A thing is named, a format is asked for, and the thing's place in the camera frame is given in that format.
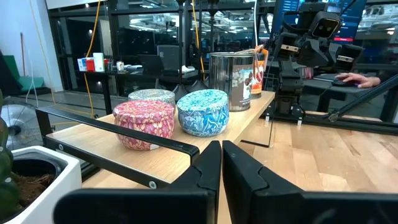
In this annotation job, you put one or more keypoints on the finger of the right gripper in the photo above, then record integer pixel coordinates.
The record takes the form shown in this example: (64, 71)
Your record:
(320, 54)
(306, 53)

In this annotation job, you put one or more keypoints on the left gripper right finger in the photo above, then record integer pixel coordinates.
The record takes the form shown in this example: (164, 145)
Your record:
(264, 205)

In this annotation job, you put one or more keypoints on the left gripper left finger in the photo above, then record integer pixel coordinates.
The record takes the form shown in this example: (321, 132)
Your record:
(186, 205)

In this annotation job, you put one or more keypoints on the pink patterned candle tin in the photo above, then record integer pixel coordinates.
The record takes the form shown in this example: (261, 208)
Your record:
(144, 123)

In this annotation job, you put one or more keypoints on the blue patterned candle tin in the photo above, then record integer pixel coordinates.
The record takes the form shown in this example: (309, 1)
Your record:
(203, 112)

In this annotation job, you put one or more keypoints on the medium black candlestick holder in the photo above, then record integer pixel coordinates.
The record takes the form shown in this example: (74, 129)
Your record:
(212, 25)

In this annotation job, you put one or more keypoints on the white speckled bowl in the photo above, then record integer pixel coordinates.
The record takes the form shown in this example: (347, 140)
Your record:
(152, 95)

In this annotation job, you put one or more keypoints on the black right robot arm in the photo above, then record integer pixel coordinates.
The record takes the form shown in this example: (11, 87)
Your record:
(289, 84)

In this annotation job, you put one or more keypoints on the black computer mouse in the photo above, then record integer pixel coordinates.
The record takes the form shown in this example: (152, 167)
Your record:
(342, 83)

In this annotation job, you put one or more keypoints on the person's hand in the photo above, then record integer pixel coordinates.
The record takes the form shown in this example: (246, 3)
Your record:
(360, 80)

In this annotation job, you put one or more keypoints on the black office desk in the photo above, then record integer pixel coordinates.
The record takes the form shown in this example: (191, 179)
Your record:
(124, 77)
(326, 90)

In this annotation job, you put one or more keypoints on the grey office chair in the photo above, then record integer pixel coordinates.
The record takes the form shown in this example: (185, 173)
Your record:
(169, 57)

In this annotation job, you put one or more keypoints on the dark laptop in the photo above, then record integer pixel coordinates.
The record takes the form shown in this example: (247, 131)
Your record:
(150, 63)

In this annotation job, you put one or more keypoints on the white mug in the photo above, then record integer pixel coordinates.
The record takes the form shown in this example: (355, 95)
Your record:
(120, 66)

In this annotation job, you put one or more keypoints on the white cylindrical container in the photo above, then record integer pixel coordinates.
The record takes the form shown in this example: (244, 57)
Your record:
(99, 62)

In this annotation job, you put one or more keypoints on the red box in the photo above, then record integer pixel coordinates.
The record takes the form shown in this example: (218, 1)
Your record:
(90, 66)

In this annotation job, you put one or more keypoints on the white and blue box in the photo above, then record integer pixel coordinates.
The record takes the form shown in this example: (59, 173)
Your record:
(81, 64)

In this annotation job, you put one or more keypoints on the black floor fan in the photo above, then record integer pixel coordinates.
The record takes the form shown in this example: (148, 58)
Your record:
(18, 127)

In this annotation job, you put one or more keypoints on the green padded mat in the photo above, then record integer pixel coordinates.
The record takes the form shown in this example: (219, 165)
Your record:
(21, 77)

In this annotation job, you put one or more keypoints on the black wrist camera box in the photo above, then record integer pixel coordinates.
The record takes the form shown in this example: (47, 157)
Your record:
(325, 26)

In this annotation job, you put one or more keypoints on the black aluminium table frame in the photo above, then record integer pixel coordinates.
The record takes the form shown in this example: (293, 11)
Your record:
(357, 107)

